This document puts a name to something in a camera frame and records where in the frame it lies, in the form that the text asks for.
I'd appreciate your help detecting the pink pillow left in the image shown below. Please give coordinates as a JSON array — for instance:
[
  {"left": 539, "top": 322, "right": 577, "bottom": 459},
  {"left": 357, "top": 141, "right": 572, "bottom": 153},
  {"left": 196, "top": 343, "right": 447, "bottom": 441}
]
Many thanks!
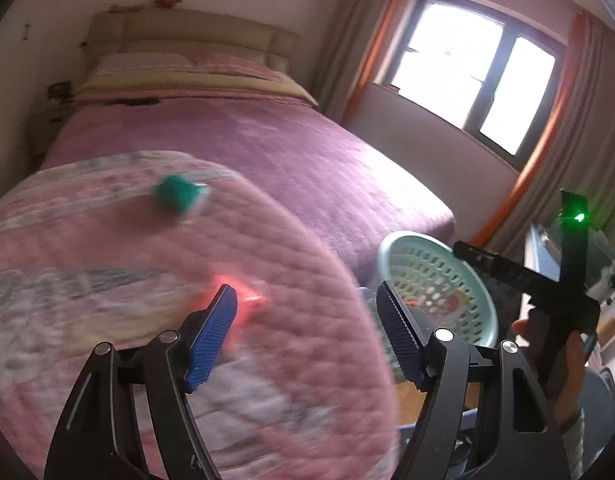
[{"left": 96, "top": 52, "right": 196, "bottom": 74}]

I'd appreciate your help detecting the black device on nightstand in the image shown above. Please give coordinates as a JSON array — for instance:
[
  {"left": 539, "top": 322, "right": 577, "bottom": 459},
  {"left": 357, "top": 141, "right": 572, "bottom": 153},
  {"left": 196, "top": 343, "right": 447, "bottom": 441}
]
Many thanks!
[{"left": 46, "top": 80, "right": 73, "bottom": 102}]

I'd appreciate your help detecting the beige padded headboard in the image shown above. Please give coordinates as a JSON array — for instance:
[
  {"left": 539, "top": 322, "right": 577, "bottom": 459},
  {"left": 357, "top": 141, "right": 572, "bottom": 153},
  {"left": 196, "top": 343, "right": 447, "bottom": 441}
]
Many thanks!
[{"left": 81, "top": 8, "right": 300, "bottom": 73}]

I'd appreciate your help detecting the beige nightstand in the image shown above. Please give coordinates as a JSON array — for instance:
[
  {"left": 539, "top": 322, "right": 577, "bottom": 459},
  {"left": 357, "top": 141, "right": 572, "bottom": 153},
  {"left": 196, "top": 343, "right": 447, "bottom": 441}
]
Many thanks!
[{"left": 26, "top": 101, "right": 76, "bottom": 158}]

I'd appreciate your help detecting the pink pillow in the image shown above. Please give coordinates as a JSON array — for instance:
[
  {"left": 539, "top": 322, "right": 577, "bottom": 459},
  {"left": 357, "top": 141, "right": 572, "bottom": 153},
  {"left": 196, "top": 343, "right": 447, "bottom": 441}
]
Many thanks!
[
  {"left": 96, "top": 52, "right": 196, "bottom": 74},
  {"left": 190, "top": 53, "right": 282, "bottom": 81}
]

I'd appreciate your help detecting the orange plush toy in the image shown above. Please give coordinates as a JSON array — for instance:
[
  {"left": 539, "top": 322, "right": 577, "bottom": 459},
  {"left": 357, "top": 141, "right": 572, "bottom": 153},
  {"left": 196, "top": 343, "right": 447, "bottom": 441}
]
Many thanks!
[{"left": 154, "top": 0, "right": 182, "bottom": 9}]

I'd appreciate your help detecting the window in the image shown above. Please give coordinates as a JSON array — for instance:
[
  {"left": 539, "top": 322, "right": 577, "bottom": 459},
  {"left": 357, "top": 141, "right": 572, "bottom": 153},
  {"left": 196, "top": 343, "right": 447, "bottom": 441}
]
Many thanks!
[{"left": 381, "top": 0, "right": 565, "bottom": 170}]

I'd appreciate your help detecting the purple bedspread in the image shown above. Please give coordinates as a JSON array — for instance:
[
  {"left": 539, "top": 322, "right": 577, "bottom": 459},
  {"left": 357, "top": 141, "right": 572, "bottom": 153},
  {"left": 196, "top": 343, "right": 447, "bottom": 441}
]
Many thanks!
[{"left": 42, "top": 98, "right": 456, "bottom": 284}]

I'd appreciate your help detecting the red plastic bag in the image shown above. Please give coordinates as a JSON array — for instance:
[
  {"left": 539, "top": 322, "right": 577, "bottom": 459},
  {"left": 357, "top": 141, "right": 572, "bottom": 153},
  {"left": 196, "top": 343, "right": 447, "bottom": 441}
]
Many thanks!
[{"left": 198, "top": 274, "right": 270, "bottom": 327}]

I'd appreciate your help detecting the pink pillow right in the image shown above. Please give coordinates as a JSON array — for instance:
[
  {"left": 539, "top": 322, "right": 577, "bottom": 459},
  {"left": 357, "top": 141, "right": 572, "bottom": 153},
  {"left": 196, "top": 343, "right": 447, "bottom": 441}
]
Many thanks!
[{"left": 190, "top": 53, "right": 282, "bottom": 81}]

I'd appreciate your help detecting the person's right hand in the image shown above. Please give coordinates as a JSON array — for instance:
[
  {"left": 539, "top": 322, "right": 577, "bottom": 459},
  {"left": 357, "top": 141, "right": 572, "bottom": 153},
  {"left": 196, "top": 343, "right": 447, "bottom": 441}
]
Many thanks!
[{"left": 509, "top": 317, "right": 589, "bottom": 428}]

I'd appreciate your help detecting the green small packet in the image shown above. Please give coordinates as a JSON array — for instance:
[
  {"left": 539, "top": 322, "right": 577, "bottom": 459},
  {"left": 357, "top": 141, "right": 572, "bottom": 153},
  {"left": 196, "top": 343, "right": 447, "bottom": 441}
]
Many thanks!
[{"left": 151, "top": 174, "right": 211, "bottom": 217}]

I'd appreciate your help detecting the yellow folded blanket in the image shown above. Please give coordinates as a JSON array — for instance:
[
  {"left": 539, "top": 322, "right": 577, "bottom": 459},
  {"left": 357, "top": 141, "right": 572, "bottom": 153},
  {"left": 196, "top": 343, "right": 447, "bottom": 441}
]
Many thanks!
[{"left": 76, "top": 70, "right": 318, "bottom": 107}]

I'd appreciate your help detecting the mint green laundry basket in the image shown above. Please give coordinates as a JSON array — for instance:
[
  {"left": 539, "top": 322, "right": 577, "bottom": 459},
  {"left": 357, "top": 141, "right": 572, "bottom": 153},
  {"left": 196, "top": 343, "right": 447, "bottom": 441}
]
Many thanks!
[{"left": 375, "top": 230, "right": 499, "bottom": 391}]

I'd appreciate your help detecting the pink quilted blanket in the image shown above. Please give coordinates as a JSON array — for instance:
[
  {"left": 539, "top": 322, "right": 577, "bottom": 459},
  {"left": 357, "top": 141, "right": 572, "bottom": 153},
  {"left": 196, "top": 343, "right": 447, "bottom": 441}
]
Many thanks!
[{"left": 0, "top": 152, "right": 399, "bottom": 479}]

